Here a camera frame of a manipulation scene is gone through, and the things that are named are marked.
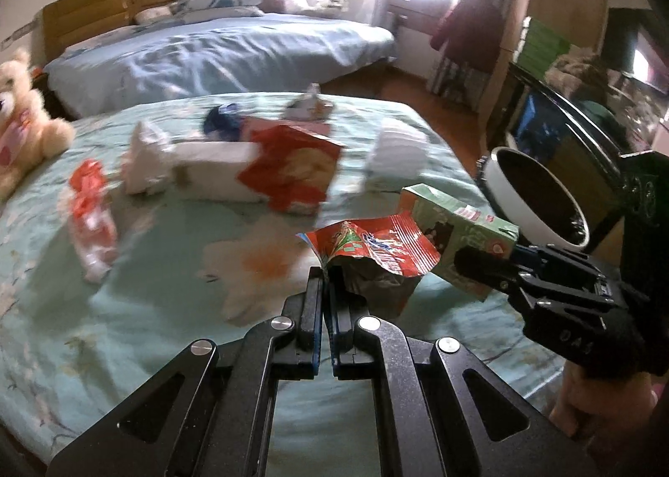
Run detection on white round trash bin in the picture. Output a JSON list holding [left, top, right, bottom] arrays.
[[476, 146, 590, 252]]

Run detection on white tissue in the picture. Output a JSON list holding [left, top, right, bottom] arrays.
[[120, 120, 175, 195]]

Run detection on red white milk carton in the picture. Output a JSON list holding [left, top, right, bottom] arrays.
[[239, 116, 331, 142]]

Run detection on wooden headboard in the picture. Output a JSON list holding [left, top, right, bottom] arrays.
[[42, 0, 175, 63]]

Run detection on red snack bag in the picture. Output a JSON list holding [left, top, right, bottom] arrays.
[[238, 126, 344, 214]]

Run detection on folded blue white quilt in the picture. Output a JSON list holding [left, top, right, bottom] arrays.
[[172, 0, 263, 23]]

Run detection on black tv cabinet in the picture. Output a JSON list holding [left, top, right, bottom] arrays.
[[484, 64, 668, 230]]

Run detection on green juice carton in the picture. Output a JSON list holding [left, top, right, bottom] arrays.
[[398, 184, 519, 301]]

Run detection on blue plastic wrapper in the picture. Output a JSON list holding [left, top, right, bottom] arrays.
[[202, 102, 244, 142]]

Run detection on cream teddy bear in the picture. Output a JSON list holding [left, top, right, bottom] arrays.
[[0, 48, 76, 203]]

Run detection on red white plastic bag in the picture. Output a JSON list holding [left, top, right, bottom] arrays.
[[67, 159, 118, 283]]

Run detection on silver snack wrapper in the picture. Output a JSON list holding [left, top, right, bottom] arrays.
[[282, 83, 335, 122]]

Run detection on person's right hand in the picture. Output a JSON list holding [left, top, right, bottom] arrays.
[[549, 362, 659, 444]]

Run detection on large blue bed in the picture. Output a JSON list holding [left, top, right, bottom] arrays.
[[45, 14, 395, 118]]

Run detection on white foam block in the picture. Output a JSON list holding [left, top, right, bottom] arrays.
[[171, 141, 263, 203]]

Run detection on white foam fruit net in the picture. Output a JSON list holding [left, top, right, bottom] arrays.
[[365, 126, 429, 187]]

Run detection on green stacked boxes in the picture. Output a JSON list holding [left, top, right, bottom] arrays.
[[513, 16, 573, 79]]

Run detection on brown plush toy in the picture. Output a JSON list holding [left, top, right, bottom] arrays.
[[543, 49, 608, 99]]

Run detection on white pillow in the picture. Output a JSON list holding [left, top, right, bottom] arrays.
[[134, 5, 174, 25]]

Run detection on white radiator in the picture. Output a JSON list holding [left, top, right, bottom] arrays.
[[426, 55, 491, 110]]

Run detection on red chip bag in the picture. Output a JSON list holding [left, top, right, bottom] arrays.
[[298, 212, 441, 320]]

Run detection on dark red hanging coat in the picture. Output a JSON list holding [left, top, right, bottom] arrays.
[[430, 0, 505, 74]]

